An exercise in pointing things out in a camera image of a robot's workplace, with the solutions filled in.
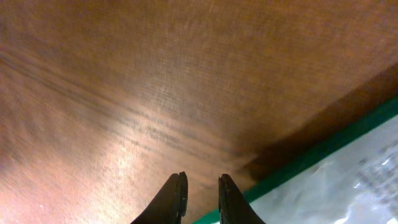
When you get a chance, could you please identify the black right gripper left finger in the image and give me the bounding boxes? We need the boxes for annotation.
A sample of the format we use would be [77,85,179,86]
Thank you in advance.
[131,172,188,224]

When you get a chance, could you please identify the green 3M gloves package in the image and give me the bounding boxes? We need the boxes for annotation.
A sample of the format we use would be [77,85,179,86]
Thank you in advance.
[192,95,398,224]

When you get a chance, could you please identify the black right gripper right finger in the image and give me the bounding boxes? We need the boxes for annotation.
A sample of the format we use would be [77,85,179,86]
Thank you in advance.
[218,174,265,224]

